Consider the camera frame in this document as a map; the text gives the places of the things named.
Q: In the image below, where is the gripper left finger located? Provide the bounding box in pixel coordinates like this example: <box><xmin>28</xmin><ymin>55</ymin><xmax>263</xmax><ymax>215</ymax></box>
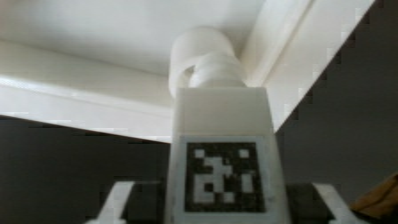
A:
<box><xmin>83</xmin><ymin>180</ymin><xmax>161</xmax><ymax>224</ymax></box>

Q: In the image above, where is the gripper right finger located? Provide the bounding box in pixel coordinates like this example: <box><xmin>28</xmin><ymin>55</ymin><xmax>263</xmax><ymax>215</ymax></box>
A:
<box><xmin>312</xmin><ymin>183</ymin><xmax>358</xmax><ymax>224</ymax></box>

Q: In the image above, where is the white leg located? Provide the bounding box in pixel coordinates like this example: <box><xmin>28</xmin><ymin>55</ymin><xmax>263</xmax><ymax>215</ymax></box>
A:
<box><xmin>163</xmin><ymin>63</ymin><xmax>293</xmax><ymax>224</ymax></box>

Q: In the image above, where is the white square table top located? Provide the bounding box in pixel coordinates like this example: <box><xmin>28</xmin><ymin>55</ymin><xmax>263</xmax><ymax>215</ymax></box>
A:
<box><xmin>0</xmin><ymin>0</ymin><xmax>374</xmax><ymax>142</ymax></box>

